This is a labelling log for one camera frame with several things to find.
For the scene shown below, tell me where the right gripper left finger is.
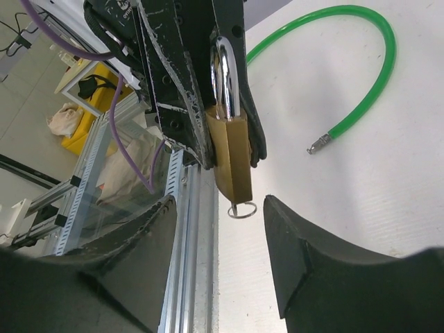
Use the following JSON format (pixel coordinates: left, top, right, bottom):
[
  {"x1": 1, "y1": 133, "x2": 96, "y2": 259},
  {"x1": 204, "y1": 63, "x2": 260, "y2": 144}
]
[{"x1": 1, "y1": 196, "x2": 177, "y2": 332}]

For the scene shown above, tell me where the white cloth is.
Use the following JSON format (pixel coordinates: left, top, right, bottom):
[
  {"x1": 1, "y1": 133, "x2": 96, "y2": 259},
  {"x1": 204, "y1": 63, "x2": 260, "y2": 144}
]
[{"x1": 46, "y1": 103, "x2": 83, "y2": 138}]

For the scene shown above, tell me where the slotted cable duct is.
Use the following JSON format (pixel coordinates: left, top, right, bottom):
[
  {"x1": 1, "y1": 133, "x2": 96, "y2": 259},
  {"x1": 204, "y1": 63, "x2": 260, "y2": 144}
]
[{"x1": 53, "y1": 113, "x2": 180, "y2": 255}]

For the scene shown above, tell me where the yellow box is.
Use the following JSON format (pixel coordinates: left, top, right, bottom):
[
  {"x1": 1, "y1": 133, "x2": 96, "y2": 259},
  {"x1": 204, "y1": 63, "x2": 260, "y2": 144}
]
[{"x1": 55, "y1": 60, "x2": 118, "y2": 155}]

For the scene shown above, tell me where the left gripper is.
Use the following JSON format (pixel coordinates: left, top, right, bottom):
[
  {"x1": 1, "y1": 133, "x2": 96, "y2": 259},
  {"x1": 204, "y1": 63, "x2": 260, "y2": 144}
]
[{"x1": 83, "y1": 1, "x2": 214, "y2": 170}]

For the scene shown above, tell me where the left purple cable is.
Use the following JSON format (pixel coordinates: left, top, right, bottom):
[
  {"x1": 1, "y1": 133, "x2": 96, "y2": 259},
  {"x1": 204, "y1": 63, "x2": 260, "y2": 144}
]
[{"x1": 19, "y1": 0, "x2": 167, "y2": 195}]

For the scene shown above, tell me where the large brass padlock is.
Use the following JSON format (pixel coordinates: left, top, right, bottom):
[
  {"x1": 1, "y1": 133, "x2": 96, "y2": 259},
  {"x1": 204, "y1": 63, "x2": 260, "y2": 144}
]
[{"x1": 205, "y1": 36, "x2": 253, "y2": 205}]

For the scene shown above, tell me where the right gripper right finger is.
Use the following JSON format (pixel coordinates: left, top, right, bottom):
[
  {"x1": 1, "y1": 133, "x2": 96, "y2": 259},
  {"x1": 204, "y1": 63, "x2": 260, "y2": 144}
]
[{"x1": 263, "y1": 195, "x2": 443, "y2": 332}]

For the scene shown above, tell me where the green cable lock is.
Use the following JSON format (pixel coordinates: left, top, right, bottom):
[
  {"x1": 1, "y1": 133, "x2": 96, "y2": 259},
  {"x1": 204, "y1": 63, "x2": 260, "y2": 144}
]
[{"x1": 248, "y1": 14, "x2": 385, "y2": 159}]

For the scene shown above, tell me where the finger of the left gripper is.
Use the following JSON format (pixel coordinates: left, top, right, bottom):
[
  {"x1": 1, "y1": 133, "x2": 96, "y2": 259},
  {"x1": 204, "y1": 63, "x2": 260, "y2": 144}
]
[{"x1": 212, "y1": 0, "x2": 267, "y2": 168}]

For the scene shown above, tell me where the aluminium mounting rail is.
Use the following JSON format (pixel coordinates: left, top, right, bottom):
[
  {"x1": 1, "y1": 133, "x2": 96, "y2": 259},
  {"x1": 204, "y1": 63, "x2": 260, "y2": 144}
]
[{"x1": 158, "y1": 164, "x2": 219, "y2": 332}]

